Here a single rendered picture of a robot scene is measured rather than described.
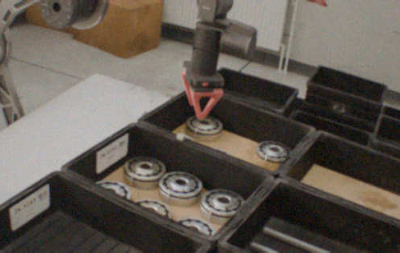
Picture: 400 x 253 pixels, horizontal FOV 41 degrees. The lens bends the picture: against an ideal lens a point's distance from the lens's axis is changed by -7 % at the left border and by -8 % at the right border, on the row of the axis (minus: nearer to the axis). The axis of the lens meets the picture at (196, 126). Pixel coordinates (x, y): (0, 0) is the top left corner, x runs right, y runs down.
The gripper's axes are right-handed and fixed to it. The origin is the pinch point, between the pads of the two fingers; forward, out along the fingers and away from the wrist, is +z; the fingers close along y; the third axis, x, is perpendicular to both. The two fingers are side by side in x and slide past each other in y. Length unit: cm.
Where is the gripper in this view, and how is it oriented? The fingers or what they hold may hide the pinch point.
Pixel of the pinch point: (197, 108)
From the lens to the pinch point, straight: 126.4
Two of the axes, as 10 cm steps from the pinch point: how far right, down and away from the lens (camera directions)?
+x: -9.6, 0.1, -2.8
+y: -2.5, -4.9, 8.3
